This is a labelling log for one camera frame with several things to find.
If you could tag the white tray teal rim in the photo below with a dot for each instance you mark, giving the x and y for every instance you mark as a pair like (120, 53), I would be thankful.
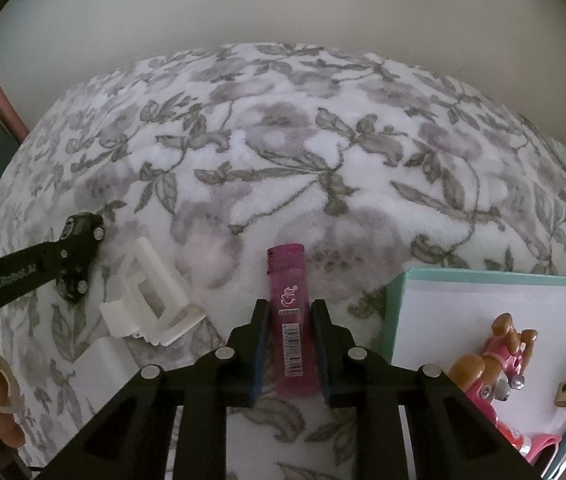
(443, 305)

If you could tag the pink puppy toy figure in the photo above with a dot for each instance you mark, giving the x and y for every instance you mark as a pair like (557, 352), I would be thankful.
(483, 365)

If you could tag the magenta lighter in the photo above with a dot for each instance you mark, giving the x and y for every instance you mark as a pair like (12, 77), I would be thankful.
(290, 310)

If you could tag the pink smartwatch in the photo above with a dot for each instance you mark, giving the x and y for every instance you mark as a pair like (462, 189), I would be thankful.
(543, 445)

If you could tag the pink board edge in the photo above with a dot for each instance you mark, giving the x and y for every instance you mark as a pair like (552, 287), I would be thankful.
(8, 110)

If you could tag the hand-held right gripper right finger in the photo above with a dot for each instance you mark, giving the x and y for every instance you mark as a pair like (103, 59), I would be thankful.
(323, 355)

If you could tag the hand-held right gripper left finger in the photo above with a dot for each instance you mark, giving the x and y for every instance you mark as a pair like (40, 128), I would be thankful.
(260, 355)

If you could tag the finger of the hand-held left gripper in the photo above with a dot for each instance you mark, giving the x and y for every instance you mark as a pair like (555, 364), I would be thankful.
(13, 277)

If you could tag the white plastic clip holder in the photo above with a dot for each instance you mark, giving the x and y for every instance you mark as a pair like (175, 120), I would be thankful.
(183, 310)

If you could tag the white rectangular block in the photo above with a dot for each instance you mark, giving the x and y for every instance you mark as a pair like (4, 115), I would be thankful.
(100, 370)

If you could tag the black toy car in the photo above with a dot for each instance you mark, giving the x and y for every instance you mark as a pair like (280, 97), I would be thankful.
(83, 260)

